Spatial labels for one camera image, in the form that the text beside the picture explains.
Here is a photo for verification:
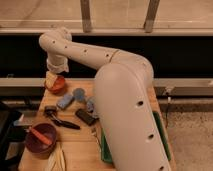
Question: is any black rectangular remote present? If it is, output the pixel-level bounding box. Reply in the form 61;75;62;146
75;109;96;126

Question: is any red-orange bowl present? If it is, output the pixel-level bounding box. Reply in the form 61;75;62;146
44;75;65;94

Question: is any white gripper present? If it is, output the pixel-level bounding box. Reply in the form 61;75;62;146
45;59;69;89

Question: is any purple bowl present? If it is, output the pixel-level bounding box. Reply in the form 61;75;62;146
25;123;57;158

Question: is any orange carrot stick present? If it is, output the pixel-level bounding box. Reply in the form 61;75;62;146
30;128;52;146

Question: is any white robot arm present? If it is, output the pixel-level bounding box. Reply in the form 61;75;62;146
39;28;172;171

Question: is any blue sponge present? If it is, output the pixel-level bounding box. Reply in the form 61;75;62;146
56;94;74;110

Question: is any crumpled blue-white cloth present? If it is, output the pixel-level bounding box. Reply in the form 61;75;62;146
86;97;99;119

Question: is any green plastic tray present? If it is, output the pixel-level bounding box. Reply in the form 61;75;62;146
101;111;171;164

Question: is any black handled tool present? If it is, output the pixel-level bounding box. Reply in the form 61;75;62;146
44;106;80;130

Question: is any small metal fork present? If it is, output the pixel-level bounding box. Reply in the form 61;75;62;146
91;127;101;149

